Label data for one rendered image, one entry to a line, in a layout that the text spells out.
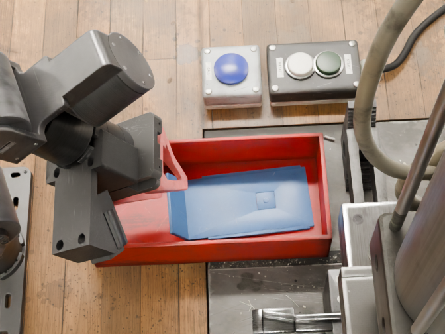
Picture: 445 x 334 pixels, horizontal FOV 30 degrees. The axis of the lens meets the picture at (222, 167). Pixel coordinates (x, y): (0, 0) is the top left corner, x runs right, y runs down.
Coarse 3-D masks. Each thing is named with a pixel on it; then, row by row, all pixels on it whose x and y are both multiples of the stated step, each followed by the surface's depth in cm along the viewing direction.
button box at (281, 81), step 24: (288, 48) 96; (312, 48) 96; (336, 48) 96; (408, 48) 98; (288, 72) 94; (312, 72) 94; (360, 72) 95; (384, 72) 97; (288, 96) 94; (312, 96) 95; (336, 96) 95
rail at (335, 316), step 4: (296, 316) 77; (300, 316) 77; (304, 316) 77; (308, 316) 77; (312, 316) 77; (316, 316) 77; (320, 316) 77; (324, 316) 77; (328, 316) 77; (332, 316) 77; (336, 316) 77; (340, 316) 77; (296, 320) 77; (300, 320) 77; (304, 320) 77; (308, 320) 77; (312, 320) 77; (316, 320) 77; (320, 320) 77; (324, 320) 77; (328, 320) 77; (332, 320) 77
